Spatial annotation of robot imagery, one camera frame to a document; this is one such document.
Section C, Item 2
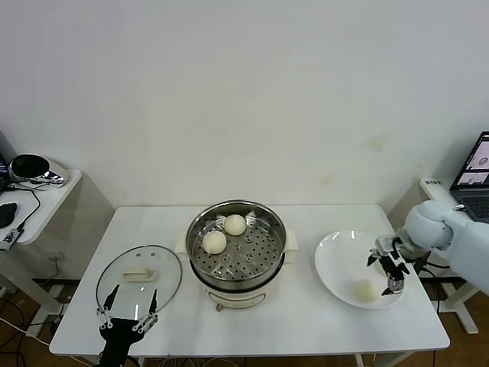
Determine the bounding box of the white printed usb hub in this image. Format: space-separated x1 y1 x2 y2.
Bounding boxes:
0 225 25 252

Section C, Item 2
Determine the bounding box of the black computer mouse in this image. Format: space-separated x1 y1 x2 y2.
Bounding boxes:
0 202 19 229

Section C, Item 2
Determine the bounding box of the thin black desk cable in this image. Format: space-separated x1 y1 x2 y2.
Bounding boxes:
0 182 41 232

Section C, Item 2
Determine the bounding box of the glass lid with cream handle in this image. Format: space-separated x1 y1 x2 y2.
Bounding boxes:
95 245 182 322

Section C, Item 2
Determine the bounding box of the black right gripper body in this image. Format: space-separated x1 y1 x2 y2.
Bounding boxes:
375 235 405 261

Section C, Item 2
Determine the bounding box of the shiny chrome helmet-shaped device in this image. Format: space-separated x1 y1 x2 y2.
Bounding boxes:
8 153 70 187

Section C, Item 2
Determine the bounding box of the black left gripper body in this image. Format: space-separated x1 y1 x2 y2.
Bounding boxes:
99 317 148 367

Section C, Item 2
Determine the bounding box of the cream electric cooking pot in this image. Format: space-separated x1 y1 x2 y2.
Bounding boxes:
189 250 295 313

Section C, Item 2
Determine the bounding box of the stainless steel steamer basket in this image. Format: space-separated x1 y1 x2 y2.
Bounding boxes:
174 198 298 283

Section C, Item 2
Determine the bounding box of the white round plate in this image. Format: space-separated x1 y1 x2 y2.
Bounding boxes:
314 229 406 310

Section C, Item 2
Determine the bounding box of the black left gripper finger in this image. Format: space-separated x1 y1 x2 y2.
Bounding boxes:
96 284 121 330
131 289 160 333

